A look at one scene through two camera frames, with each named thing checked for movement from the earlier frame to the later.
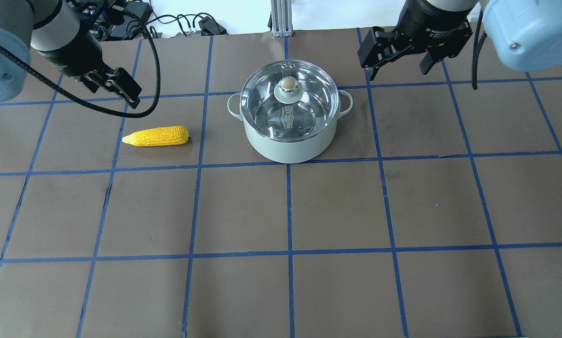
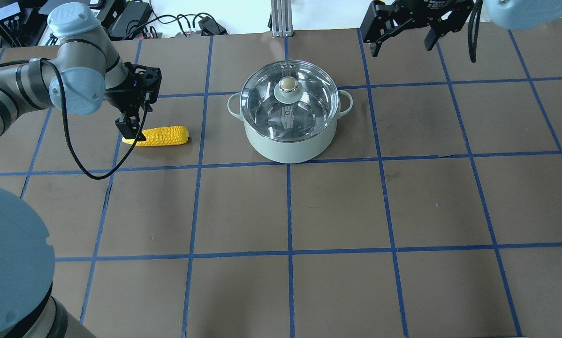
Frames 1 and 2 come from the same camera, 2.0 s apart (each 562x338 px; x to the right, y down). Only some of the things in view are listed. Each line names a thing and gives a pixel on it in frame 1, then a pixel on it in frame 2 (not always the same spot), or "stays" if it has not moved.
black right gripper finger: (380, 46) to (379, 22)
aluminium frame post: (281, 11) stays
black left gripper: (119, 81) to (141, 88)
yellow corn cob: (169, 135) stays
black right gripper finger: (431, 57) to (430, 39)
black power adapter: (210, 27) stays
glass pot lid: (289, 100) stays
